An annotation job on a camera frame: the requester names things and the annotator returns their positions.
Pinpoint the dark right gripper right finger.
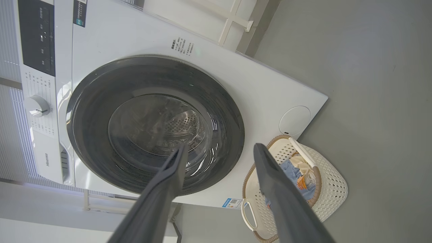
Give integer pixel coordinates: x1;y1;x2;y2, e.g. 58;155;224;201
253;143;336;243

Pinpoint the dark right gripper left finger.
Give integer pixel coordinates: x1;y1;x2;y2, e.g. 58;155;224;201
107;143;189;243

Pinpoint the blue garment with orange print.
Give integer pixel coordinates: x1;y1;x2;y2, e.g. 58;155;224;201
265;159;316;208

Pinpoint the cream garment with orange print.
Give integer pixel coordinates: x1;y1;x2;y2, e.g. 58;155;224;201
290;154;316;189

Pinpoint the washing machine glass door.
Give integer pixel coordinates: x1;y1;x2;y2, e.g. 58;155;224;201
66;55;245;196

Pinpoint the white front-load washing machine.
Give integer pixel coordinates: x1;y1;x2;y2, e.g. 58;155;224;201
13;0;328;209

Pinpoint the white plastic control dial knob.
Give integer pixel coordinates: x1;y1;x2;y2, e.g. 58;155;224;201
24;95;51;118

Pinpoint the cream perforated basket brown rim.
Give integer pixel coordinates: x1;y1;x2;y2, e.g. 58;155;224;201
241;135;348;243

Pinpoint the blue energy label sticker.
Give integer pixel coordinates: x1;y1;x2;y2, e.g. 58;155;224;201
222;198;243;209

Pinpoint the white metal rack frame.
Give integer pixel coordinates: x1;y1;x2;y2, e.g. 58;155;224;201
189;0;254;47

